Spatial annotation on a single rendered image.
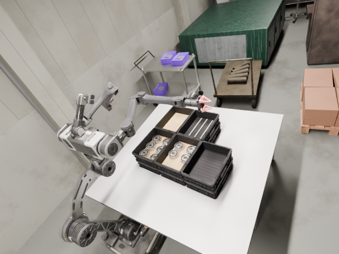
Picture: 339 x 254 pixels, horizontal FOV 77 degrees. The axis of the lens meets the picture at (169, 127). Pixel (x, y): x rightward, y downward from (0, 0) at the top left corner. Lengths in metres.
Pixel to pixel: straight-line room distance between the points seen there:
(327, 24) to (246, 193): 3.35
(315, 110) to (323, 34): 1.77
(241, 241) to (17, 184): 2.61
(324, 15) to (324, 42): 0.46
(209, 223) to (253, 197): 0.41
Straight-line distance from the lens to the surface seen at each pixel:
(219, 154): 2.00
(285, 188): 2.80
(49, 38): 3.25
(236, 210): 1.85
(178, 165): 2.00
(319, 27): 4.55
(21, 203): 3.39
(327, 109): 3.20
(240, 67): 4.08
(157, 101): 1.72
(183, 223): 1.86
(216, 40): 4.74
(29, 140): 3.16
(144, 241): 2.43
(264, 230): 2.56
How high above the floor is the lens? 2.36
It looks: 39 degrees down
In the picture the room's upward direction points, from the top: 20 degrees counter-clockwise
